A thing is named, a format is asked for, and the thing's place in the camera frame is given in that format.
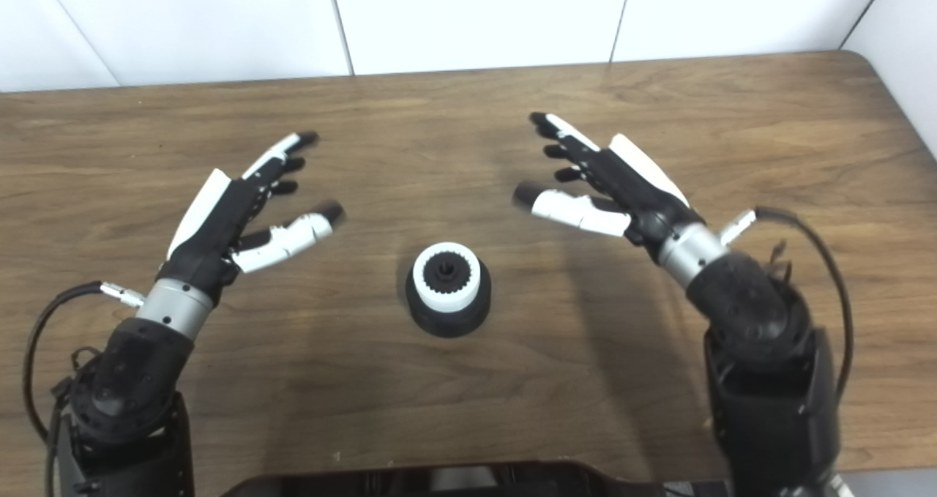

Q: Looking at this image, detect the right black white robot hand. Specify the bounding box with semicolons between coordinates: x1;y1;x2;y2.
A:
512;112;707;264

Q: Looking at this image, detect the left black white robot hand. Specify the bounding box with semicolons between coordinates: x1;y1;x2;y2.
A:
157;132;345;304

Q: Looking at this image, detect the white toothed ring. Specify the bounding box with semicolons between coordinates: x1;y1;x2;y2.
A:
412;242;482;313

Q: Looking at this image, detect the round black stepped part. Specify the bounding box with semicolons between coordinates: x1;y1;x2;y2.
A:
405;242;493;338

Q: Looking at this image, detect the black robot torso edge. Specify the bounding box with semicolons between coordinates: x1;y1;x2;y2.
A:
220;460;733;497

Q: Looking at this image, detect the thin black right wire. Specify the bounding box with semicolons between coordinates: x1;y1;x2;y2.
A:
765;239;795;284

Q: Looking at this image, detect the thick black right wrist cable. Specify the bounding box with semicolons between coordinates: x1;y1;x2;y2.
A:
717;206;856;403

